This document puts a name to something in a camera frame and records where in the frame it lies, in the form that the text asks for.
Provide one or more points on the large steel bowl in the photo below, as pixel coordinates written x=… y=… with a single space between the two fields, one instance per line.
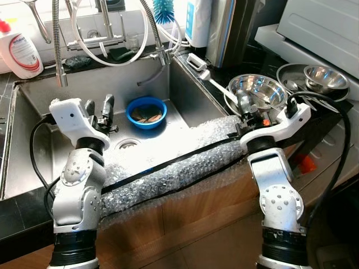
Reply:
x=266 y=89

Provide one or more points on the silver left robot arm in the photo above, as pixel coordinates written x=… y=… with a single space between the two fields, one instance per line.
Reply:
x=78 y=190

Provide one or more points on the stainless steel sink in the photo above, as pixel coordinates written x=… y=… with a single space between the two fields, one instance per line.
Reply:
x=84 y=92

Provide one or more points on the steel sink drain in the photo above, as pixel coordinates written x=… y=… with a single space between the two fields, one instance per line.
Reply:
x=128 y=144

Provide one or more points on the blue plastic bowl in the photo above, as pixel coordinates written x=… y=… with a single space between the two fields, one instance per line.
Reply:
x=146 y=125

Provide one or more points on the brown food scraps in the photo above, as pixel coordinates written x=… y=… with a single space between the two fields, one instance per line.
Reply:
x=147 y=115

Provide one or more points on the steel flexible faucet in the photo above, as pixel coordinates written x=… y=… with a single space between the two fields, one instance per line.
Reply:
x=60 y=75

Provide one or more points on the dark green sponge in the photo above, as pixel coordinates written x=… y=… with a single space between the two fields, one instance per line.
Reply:
x=78 y=63
x=120 y=54

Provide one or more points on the round steel tray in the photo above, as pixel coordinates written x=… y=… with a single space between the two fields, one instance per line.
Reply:
x=286 y=73

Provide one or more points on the steel spoon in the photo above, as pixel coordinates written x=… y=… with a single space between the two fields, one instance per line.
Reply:
x=293 y=85

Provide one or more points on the small orange object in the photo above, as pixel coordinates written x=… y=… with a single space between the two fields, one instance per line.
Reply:
x=305 y=163

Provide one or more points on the clear glass cup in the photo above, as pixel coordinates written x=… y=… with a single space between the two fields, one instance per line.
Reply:
x=132 y=41

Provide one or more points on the dark steel appliance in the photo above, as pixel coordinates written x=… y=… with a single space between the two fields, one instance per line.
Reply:
x=233 y=28

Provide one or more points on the steel gooseneck tap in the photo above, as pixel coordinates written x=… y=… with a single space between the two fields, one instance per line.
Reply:
x=163 y=55

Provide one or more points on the clear bubble wrap padding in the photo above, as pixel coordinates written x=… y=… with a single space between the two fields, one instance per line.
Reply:
x=168 y=176

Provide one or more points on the small steel bowl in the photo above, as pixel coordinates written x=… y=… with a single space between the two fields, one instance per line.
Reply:
x=325 y=78

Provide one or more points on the white red soap bottle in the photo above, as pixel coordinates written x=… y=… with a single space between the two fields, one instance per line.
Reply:
x=19 y=53

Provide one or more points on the white blue water filter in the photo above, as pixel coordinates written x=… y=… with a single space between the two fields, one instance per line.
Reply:
x=197 y=22

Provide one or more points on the white washing machine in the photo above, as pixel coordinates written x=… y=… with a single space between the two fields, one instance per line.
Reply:
x=314 y=28

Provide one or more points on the steel ladle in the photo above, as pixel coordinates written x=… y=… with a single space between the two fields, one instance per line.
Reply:
x=35 y=17

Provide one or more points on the teal bottle brush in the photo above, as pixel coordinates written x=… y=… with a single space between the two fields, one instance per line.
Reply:
x=164 y=10

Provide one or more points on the wooden cabinet panel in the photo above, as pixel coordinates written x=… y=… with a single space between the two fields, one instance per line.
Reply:
x=196 y=230

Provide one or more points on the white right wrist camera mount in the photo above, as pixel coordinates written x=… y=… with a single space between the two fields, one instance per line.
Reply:
x=280 y=124

